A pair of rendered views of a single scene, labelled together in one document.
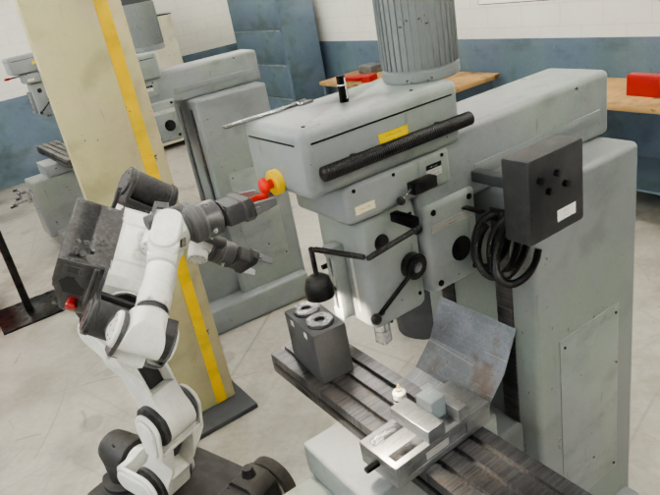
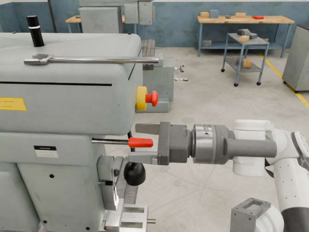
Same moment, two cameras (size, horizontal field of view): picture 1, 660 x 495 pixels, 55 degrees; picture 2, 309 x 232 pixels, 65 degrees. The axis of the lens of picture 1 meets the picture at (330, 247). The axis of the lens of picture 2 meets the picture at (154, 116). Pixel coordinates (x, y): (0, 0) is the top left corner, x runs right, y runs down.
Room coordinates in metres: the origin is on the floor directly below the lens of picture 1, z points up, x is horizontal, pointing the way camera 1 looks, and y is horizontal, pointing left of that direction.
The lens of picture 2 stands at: (1.82, 0.43, 2.04)
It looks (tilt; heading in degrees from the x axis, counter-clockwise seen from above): 32 degrees down; 215
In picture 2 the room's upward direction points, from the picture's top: 1 degrees counter-clockwise
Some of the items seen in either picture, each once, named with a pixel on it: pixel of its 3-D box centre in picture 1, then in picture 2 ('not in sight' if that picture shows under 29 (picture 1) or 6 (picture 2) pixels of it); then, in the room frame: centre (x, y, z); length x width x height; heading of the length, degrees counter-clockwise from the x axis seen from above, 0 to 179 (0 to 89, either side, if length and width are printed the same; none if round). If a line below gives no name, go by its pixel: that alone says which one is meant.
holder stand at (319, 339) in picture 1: (317, 338); not in sight; (1.83, 0.10, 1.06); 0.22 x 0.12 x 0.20; 24
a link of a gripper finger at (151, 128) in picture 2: (266, 205); (148, 127); (1.43, 0.13, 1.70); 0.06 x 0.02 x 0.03; 121
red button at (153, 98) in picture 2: (266, 185); (151, 98); (1.40, 0.12, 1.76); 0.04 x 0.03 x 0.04; 31
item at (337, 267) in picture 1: (339, 280); (108, 184); (1.47, -0.01, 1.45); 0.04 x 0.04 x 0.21; 31
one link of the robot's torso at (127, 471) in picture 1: (156, 468); not in sight; (1.79, 0.76, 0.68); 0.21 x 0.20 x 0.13; 50
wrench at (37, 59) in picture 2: (268, 113); (93, 59); (1.53, 0.09, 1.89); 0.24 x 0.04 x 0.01; 122
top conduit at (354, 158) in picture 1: (401, 143); not in sight; (1.42, -0.21, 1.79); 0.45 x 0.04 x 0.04; 121
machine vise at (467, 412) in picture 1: (425, 424); (110, 218); (1.36, -0.16, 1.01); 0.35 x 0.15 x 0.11; 122
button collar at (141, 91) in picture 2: (275, 182); (141, 98); (1.41, 0.10, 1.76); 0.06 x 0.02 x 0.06; 31
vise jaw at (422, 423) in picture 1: (416, 419); (115, 213); (1.35, -0.14, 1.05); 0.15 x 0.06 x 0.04; 32
